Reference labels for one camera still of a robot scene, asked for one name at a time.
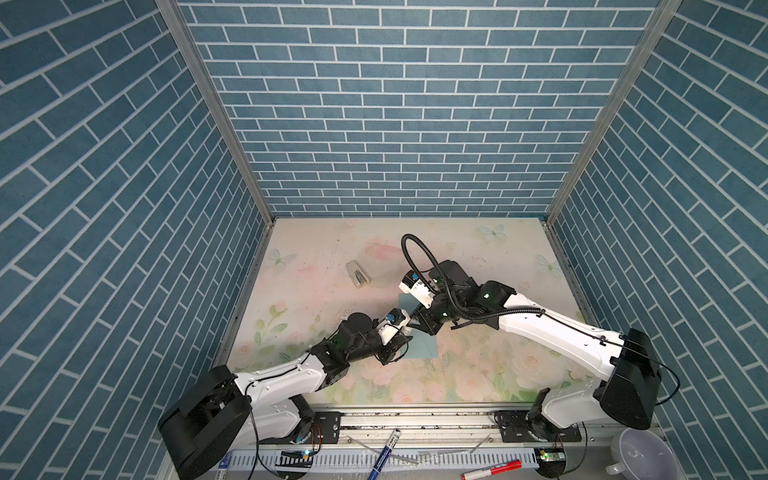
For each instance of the red marker pen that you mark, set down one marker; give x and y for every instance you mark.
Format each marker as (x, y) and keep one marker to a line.
(492, 470)

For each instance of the blue marker pen centre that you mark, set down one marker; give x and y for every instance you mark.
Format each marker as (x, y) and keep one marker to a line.
(384, 455)

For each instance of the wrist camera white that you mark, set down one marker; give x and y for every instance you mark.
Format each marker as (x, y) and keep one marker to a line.
(412, 285)
(392, 324)

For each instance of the white slotted cable duct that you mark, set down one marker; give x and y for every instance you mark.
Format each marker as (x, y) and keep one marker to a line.
(361, 460)

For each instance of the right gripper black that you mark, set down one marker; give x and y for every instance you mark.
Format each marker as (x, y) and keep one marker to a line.
(424, 323)

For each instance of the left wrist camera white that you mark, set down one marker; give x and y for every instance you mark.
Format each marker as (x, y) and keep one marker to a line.
(392, 324)

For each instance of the white cup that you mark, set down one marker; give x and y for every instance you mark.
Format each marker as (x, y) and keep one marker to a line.
(641, 454)

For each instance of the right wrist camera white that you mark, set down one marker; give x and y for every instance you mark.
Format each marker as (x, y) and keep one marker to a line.
(412, 285)

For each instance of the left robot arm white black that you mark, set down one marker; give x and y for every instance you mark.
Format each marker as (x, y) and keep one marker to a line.
(224, 410)

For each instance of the teal envelope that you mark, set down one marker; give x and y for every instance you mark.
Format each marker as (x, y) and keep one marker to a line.
(422, 345)

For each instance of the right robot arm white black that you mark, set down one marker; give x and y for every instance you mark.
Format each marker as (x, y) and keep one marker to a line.
(625, 368)

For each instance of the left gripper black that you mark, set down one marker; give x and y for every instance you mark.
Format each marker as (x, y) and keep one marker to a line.
(391, 348)

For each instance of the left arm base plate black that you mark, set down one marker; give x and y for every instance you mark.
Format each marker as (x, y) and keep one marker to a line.
(325, 427)

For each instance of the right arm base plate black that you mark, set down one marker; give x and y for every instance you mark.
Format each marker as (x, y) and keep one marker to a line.
(514, 427)

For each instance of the aluminium mounting rail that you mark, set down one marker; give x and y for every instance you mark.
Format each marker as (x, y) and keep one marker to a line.
(426, 426)

